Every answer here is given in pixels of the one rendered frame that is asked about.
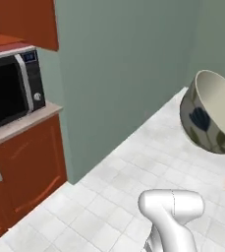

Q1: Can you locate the black and silver microwave oven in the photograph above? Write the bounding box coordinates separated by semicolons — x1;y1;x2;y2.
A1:
0;45;47;134

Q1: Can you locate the large floral grey bowl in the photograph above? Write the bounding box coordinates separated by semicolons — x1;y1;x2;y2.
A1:
179;69;225;155

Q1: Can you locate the red-brown wall cupboard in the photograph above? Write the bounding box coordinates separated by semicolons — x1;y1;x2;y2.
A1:
0;0;60;52

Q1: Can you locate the red-brown base cupboard door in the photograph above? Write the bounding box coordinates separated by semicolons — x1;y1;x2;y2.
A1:
0;112;69;230

